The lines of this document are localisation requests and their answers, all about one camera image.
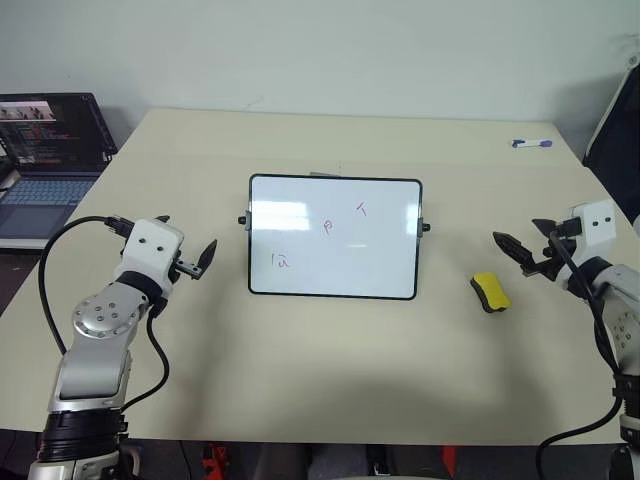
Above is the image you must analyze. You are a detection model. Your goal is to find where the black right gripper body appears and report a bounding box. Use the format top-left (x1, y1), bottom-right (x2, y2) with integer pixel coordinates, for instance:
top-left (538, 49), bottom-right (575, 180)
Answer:
top-left (518, 233), bottom-right (572, 292)

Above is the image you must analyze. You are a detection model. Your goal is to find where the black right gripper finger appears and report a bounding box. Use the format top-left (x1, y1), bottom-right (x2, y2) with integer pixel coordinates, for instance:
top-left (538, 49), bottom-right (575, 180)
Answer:
top-left (492, 230), bottom-right (535, 269)
top-left (531, 217), bottom-right (567, 239)

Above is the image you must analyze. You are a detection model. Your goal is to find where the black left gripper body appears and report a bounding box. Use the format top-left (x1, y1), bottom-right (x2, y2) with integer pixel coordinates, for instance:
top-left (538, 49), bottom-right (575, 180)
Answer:
top-left (165, 255), bottom-right (205, 285)

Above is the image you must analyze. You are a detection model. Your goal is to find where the yellow and black eraser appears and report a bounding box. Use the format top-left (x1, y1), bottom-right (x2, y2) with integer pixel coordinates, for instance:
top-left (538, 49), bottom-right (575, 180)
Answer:
top-left (469, 271), bottom-right (512, 314)

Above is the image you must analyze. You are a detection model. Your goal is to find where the black fabric panel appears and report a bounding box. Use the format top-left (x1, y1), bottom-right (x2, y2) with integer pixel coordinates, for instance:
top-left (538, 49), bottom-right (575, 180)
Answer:
top-left (581, 68), bottom-right (640, 222)

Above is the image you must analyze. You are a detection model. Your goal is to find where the small black-framed whiteboard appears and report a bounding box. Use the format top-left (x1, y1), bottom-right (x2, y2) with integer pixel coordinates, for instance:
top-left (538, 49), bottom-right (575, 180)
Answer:
top-left (236, 172), bottom-right (432, 301)

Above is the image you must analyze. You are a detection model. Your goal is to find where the open dark laptop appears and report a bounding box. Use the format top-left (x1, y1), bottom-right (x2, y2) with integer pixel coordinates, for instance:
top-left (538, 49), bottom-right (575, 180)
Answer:
top-left (0, 92), bottom-right (120, 251)

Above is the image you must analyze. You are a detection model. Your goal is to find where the red object under table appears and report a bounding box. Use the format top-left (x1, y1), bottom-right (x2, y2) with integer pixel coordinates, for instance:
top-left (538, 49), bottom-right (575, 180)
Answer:
top-left (200, 442), bottom-right (232, 480)
top-left (439, 443), bottom-right (459, 474)

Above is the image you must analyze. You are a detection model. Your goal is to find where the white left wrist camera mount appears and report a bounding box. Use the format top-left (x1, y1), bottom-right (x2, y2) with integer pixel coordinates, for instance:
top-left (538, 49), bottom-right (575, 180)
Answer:
top-left (121, 218), bottom-right (185, 292)

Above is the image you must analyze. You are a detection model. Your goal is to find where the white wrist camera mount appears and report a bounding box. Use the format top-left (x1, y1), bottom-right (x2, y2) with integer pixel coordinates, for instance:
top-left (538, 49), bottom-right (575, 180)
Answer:
top-left (558, 198), bottom-right (617, 289)
top-left (121, 218), bottom-right (185, 292)

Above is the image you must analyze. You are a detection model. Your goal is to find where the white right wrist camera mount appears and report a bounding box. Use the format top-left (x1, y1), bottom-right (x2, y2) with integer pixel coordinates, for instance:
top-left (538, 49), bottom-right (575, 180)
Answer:
top-left (558, 198), bottom-right (617, 289)

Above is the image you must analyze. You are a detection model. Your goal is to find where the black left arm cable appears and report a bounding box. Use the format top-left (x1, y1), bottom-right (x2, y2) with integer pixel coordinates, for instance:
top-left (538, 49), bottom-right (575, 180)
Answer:
top-left (38, 214), bottom-right (170, 414)

